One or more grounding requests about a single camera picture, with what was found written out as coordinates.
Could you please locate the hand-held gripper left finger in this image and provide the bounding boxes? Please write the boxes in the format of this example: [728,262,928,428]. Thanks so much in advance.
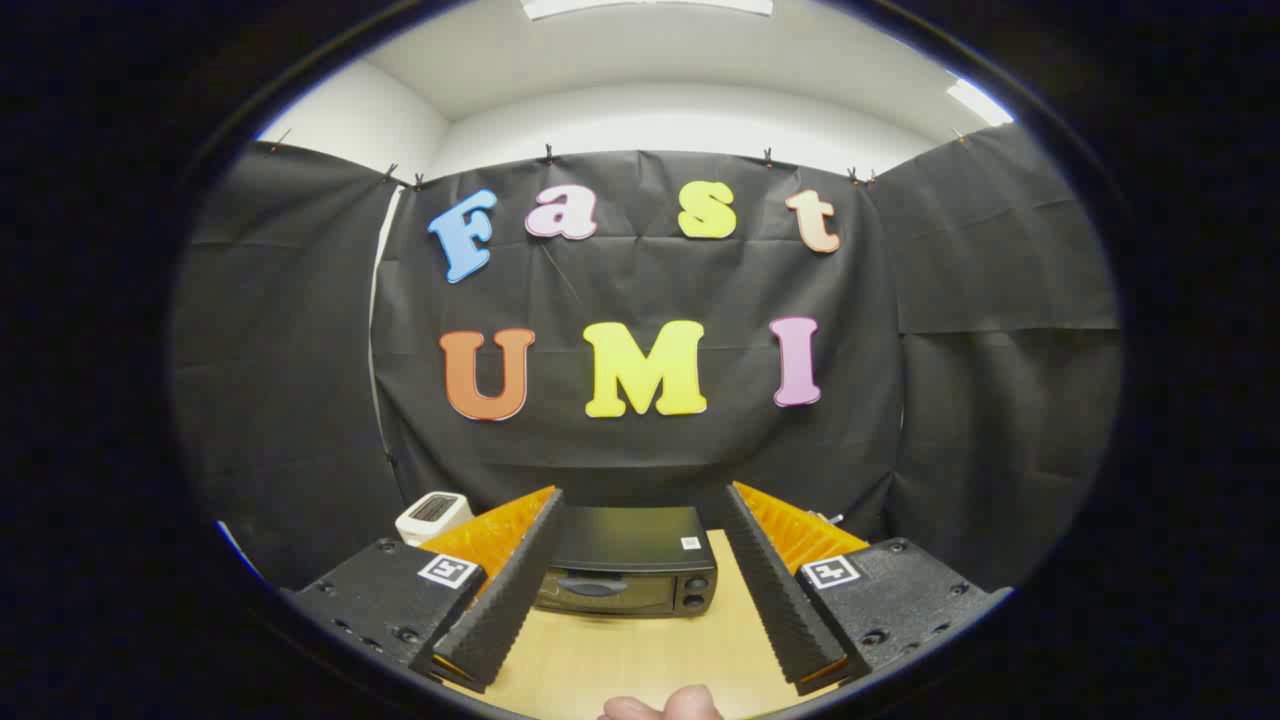
[283,485,566,694]

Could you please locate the black toaster oven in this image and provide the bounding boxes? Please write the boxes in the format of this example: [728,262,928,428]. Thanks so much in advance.
[535,505,719,618]

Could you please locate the white pop-up toaster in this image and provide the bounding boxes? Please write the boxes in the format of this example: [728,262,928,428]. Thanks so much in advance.
[395,492,475,547]

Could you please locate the ceiling light panel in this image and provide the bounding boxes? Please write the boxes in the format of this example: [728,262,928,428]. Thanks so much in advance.
[520,0,776,21]
[945,78,1014,128]

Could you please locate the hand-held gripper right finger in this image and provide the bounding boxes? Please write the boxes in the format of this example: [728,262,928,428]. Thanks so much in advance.
[722,481,1013,698]

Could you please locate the black backdrop cloth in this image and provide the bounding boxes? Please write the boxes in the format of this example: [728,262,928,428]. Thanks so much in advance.
[170,125,1121,591]

